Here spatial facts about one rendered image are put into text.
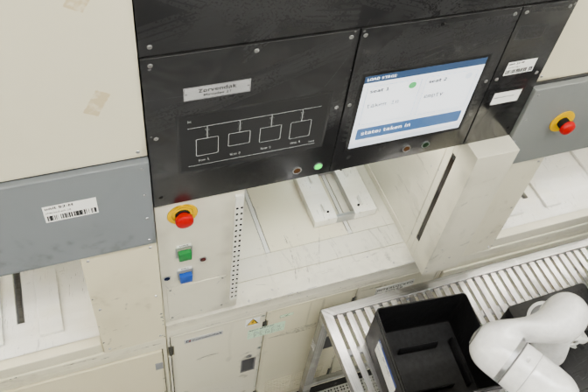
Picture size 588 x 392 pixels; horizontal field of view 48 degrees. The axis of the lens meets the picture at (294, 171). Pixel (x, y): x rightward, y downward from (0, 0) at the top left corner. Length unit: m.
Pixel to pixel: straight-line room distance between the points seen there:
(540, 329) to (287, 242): 0.87
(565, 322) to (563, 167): 1.15
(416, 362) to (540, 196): 0.73
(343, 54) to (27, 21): 0.55
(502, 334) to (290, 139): 0.57
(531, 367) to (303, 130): 0.63
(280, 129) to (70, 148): 0.40
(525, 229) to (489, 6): 1.07
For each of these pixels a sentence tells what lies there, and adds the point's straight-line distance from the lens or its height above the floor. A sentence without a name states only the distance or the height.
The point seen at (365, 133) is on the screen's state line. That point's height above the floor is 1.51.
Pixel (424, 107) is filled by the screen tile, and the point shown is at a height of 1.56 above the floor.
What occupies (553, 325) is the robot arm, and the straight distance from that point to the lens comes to 1.41.
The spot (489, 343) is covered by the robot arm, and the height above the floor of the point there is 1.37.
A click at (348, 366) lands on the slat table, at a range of 1.95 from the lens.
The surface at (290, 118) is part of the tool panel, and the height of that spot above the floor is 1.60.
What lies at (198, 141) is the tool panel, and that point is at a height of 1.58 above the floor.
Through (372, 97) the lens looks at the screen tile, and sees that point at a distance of 1.35.
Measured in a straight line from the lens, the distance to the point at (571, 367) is 2.06.
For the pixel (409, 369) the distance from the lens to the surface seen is 1.98.
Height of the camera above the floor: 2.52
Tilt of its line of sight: 49 degrees down
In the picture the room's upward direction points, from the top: 9 degrees clockwise
